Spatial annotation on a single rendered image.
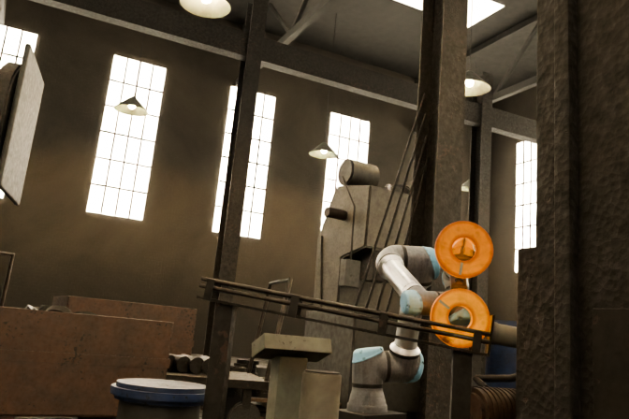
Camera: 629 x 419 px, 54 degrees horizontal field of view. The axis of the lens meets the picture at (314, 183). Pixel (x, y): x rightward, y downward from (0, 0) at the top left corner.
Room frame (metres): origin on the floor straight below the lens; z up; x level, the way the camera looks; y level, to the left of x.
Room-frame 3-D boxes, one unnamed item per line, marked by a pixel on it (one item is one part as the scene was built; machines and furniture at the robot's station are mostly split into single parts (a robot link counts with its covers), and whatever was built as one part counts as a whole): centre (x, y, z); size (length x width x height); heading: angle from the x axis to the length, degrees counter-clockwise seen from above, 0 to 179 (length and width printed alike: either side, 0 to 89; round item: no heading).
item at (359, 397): (2.46, -0.27, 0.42); 0.15 x 0.15 x 0.10
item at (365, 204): (7.59, -0.76, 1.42); 1.43 x 1.22 x 2.85; 31
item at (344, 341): (5.49, -0.77, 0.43); 1.23 x 0.93 x 0.87; 114
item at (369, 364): (2.46, -0.27, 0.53); 0.13 x 0.12 x 0.14; 101
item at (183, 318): (5.40, 1.51, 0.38); 1.03 x 0.83 x 0.75; 119
